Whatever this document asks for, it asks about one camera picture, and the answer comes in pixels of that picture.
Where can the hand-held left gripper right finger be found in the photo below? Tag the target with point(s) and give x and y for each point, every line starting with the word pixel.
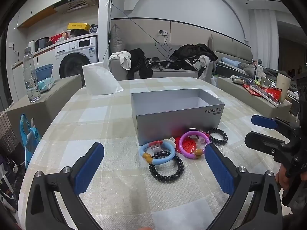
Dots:
pixel 219 170

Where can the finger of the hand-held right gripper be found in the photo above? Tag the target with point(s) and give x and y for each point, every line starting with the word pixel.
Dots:
pixel 262 122
pixel 261 143

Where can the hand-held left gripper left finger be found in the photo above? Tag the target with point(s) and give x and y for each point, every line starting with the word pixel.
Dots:
pixel 88 167

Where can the grey cardboard box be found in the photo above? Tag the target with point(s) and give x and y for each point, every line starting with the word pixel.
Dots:
pixel 177 122

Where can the red white clear charm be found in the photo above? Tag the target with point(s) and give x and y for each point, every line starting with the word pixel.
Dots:
pixel 156 146

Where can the person's right hand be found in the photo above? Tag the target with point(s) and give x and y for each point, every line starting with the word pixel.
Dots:
pixel 283 178

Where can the small clear plastic trinket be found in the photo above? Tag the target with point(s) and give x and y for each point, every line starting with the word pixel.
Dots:
pixel 221 150

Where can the white remote control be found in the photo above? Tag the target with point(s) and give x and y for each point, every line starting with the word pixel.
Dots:
pixel 265 95

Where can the red packet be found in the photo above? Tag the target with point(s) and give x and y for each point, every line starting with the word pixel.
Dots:
pixel 275 92

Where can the beige bench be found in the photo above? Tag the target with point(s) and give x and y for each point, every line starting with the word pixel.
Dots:
pixel 239 98

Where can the red tag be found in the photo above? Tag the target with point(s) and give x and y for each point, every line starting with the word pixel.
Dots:
pixel 188 146

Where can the cream paper cup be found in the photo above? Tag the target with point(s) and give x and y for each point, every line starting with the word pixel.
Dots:
pixel 283 86

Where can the checked tablecloth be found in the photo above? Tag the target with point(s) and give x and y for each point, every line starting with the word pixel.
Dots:
pixel 96 124

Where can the white flower charm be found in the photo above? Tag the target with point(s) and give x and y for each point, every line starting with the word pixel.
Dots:
pixel 171 140

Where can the blue bag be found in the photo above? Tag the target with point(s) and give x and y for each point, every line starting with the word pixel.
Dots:
pixel 30 141

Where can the beige cabinet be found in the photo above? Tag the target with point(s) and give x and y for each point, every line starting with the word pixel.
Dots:
pixel 55 93

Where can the white tissue roll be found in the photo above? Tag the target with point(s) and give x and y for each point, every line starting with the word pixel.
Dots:
pixel 98 81

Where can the wicker basket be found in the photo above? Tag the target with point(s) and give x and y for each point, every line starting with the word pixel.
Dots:
pixel 7 131

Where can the wet wipes pack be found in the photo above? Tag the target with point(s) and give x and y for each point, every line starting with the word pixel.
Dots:
pixel 46 84

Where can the black grey jacket pile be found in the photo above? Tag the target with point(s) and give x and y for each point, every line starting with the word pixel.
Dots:
pixel 191 52

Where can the grey sofa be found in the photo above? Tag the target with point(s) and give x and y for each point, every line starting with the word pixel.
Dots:
pixel 168 73

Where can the blue basin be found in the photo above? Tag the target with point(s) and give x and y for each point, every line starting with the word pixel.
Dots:
pixel 44 70

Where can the clear water bottle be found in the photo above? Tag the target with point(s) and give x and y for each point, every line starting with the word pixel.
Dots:
pixel 31 76

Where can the white cloth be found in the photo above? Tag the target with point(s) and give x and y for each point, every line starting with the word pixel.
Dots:
pixel 124 60

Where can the black clothes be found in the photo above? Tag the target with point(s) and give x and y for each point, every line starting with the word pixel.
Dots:
pixel 140 61

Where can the white washing machine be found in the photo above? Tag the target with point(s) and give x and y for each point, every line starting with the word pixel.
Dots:
pixel 72 50

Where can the grey pillow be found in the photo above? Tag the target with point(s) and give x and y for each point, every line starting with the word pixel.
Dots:
pixel 115 39

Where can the red basket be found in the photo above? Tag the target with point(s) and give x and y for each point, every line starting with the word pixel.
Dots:
pixel 56 38

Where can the white kettle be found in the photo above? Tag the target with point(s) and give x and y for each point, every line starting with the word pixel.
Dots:
pixel 31 46

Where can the yellow box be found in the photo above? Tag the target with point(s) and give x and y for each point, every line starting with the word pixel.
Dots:
pixel 78 26

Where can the range hood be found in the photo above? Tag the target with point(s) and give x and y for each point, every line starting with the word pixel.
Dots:
pixel 76 3

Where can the wall socket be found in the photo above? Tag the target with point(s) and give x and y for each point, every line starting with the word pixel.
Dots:
pixel 163 32

